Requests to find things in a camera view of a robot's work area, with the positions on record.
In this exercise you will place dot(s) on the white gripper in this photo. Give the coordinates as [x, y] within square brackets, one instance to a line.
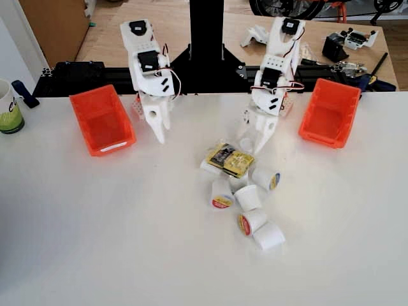
[265, 126]
[154, 115]

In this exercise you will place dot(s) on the white coffee pod blue lid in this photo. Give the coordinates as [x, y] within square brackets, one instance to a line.
[246, 145]

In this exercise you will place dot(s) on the yellow black sachet bundle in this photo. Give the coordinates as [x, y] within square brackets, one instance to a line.
[229, 157]

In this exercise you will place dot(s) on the white coffee pod red lid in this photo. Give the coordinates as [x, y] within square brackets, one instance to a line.
[220, 191]
[255, 220]
[207, 167]

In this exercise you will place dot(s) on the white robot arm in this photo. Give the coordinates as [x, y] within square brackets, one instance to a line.
[134, 38]
[274, 44]

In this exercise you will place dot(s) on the white pod blue yellow lid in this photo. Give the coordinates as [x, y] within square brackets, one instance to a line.
[263, 177]

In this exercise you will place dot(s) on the orange plastic bin white label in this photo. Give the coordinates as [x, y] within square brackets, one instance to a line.
[92, 111]

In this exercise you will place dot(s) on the clear bag of screws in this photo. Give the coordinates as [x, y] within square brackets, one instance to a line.
[308, 51]

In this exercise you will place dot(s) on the white printed robot part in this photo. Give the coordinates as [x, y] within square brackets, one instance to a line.
[253, 35]

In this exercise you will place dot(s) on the black flat box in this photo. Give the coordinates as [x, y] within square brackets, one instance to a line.
[79, 66]

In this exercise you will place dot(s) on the silver metal clamp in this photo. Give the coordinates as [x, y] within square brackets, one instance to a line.
[350, 67]

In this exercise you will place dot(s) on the black printed part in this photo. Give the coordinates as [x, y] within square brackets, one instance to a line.
[333, 48]

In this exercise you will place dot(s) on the blue yellow bar clamp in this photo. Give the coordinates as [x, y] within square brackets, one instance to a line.
[366, 81]

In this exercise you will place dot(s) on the black bicycle wheel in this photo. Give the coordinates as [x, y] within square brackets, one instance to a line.
[271, 9]

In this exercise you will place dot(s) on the white part with electronics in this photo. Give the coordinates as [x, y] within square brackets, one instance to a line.
[357, 39]

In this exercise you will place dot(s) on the wooden cabinet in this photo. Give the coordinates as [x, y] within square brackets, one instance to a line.
[54, 28]

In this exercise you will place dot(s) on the orange metal stand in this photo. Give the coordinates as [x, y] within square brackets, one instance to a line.
[343, 12]

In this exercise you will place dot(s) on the white green mug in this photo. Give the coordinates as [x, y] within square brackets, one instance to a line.
[9, 108]

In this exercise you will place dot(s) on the black camera mast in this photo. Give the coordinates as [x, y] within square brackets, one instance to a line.
[206, 32]

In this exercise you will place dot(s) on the black aluminium rail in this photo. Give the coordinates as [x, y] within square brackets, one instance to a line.
[63, 87]

